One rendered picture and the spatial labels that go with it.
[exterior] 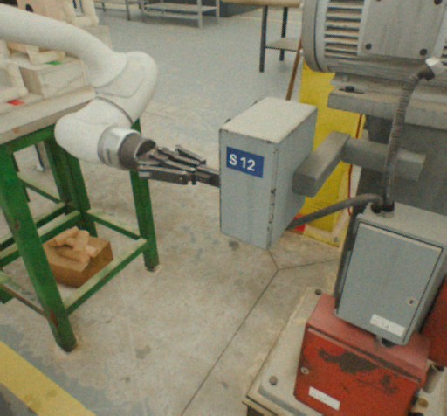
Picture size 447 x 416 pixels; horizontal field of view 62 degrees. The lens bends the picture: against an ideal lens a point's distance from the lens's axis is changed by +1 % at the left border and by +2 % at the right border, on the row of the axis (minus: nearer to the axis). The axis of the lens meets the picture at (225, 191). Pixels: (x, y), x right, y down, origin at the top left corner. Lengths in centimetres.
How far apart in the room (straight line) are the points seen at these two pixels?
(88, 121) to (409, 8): 62
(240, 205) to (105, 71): 45
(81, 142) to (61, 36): 21
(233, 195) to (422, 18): 37
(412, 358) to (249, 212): 51
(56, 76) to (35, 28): 55
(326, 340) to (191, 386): 74
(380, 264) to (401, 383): 28
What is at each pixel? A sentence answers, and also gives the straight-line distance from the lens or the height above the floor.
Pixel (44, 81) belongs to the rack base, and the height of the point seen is 98.
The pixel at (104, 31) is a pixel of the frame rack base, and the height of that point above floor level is 109.
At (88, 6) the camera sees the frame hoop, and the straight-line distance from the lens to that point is 147.
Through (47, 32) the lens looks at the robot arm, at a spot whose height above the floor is 120.
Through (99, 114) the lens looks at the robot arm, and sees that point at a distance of 86.
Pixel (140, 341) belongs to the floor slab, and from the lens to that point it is 166.
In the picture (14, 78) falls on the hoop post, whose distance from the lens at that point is 133.
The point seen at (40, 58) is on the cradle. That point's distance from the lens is 135.
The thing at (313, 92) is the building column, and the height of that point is 78.
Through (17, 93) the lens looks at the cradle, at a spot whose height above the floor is 97.
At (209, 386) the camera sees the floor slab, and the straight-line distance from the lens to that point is 153.
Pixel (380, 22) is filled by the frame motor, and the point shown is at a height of 124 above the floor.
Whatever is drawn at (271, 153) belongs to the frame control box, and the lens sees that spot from 51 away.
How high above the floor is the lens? 134
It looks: 33 degrees down
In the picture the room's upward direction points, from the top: straight up
